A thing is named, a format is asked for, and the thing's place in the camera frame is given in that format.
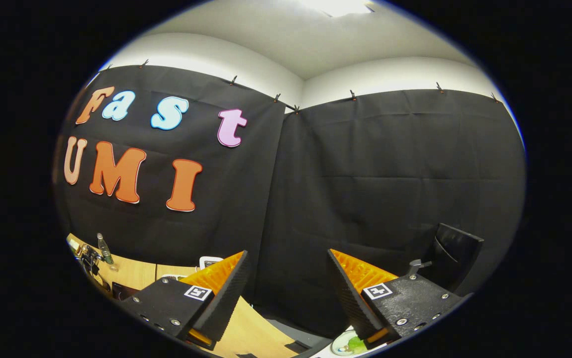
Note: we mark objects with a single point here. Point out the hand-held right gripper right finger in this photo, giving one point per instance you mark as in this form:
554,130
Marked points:
350,298

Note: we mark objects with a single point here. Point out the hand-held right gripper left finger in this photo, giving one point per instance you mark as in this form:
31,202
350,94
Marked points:
226,298

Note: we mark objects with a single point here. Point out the black induction cooktop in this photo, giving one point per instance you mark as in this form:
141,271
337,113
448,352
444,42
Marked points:
124,291

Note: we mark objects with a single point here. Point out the white toaster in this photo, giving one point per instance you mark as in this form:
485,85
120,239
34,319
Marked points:
210,262

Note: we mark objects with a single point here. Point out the green leafy food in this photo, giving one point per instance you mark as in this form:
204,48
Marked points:
357,344

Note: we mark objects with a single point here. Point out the round plate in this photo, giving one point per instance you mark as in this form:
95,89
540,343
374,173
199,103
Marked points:
341,344

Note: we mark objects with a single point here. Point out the black chair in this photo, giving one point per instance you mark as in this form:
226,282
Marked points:
457,253

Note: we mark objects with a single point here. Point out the black backdrop cloth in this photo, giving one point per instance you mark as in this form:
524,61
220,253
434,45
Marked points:
365,174

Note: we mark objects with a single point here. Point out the clear plastic water bottle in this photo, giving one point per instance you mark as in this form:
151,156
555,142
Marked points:
105,249

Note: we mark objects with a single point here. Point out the row of black cloth clips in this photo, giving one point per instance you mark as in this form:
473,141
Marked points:
352,95

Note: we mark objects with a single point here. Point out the ceiling light panel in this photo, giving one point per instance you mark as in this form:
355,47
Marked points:
335,6

